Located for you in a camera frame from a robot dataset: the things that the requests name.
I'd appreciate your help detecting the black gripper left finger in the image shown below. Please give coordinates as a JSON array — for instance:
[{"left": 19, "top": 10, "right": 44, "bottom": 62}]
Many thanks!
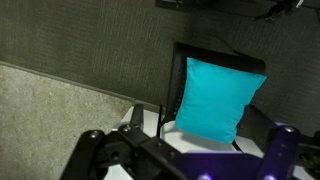
[{"left": 59, "top": 103, "right": 183, "bottom": 180}]

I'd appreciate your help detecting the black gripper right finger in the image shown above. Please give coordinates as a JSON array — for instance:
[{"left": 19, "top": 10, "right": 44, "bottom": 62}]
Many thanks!
[{"left": 237, "top": 104, "right": 320, "bottom": 180}]

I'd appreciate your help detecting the teal cushion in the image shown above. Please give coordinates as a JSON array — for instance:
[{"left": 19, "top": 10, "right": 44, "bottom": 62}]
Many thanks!
[{"left": 174, "top": 57, "right": 268, "bottom": 145}]

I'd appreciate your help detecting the black perforated metal chair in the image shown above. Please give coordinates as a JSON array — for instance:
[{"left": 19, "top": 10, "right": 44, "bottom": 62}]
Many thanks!
[{"left": 158, "top": 41, "right": 268, "bottom": 154}]

